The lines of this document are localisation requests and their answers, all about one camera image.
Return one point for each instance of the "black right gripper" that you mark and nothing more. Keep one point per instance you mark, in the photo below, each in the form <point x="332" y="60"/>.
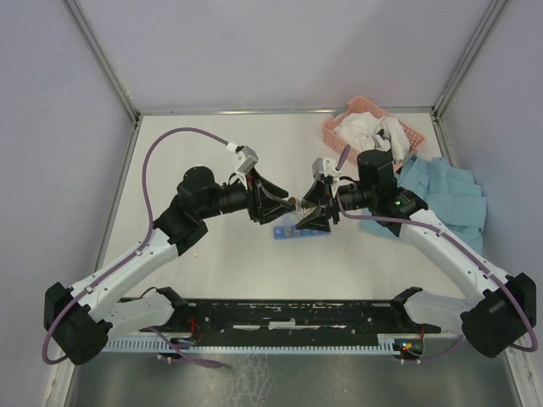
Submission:
<point x="319" y="194"/>

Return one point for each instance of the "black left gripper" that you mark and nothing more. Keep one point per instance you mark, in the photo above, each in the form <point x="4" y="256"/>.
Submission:
<point x="268" y="214"/>

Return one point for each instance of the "clear bottle of yellow capsules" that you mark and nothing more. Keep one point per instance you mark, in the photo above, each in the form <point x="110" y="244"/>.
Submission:
<point x="303" y="209"/>

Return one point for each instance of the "blue weekly pill organizer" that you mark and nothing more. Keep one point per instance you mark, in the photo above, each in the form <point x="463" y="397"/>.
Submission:
<point x="288" y="232"/>

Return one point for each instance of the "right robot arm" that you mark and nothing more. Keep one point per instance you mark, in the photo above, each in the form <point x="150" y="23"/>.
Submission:
<point x="496" y="311"/>

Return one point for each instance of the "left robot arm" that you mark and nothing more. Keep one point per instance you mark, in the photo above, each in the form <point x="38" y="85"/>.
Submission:
<point x="84" y="317"/>

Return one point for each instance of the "pink perforated plastic basket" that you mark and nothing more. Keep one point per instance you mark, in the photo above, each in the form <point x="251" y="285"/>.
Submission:
<point x="361" y="105"/>

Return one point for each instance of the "white crumpled cloth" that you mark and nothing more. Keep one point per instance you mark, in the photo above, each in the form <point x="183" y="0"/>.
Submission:
<point x="364" y="131"/>

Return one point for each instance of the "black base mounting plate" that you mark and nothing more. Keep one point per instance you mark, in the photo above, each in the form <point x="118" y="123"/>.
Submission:
<point x="210" y="316"/>

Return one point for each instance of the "light blue cloth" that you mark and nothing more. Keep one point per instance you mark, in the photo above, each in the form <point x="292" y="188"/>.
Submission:
<point x="451" y="193"/>

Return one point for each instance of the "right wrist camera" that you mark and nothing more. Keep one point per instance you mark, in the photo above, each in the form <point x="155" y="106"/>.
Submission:
<point x="323" y="168"/>

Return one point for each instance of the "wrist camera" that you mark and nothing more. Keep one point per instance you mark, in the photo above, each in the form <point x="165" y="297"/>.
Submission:
<point x="243" y="158"/>
<point x="323" y="168"/>

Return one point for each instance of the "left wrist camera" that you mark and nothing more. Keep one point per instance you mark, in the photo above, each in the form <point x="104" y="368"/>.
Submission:
<point x="243" y="158"/>

